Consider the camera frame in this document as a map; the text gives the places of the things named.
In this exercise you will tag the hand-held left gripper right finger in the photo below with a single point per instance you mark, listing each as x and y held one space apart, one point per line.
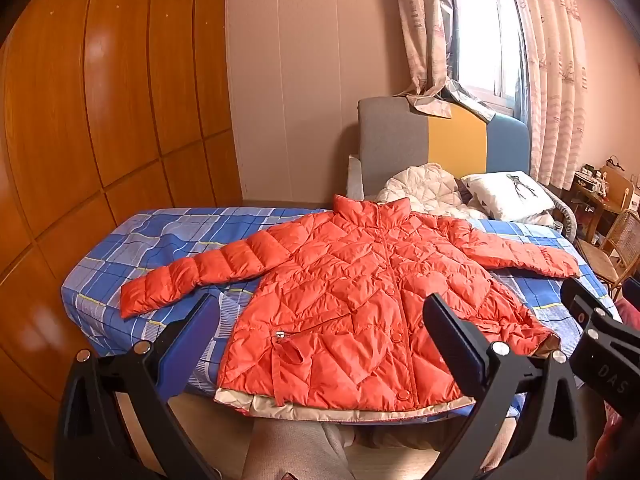
460 350

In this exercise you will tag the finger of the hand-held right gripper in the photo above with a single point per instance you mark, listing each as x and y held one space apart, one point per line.
582 300
633 291

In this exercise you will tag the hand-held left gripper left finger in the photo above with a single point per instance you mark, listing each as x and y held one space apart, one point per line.
192 340

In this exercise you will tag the orange quilted down jacket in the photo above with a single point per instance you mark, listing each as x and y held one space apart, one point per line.
350 300

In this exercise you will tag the rattan chair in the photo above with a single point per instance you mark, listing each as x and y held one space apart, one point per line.
625 230

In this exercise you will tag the small grey jar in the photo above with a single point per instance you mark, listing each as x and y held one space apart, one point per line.
557 225

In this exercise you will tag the cluttered wooden desk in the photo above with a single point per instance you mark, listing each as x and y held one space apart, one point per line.
612 205

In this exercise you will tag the bed with blue plaid sheet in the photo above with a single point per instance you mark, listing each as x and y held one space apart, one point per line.
150 240

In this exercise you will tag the white printed pillow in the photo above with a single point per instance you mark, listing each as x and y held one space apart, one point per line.
505 195

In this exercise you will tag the person's leg in grey pants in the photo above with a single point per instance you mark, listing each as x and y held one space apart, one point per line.
295 450

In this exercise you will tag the grey yellow blue headboard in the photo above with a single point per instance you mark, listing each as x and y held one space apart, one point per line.
395 150

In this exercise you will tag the beige patterned curtain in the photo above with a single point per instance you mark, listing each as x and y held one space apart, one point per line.
420 35
555 85

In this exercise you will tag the wooden wardrobe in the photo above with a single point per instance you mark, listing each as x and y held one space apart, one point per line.
100 110

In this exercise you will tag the window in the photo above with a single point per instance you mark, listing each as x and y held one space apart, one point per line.
485 35

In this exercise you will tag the grey bed guard rail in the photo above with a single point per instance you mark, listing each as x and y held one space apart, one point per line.
567 210

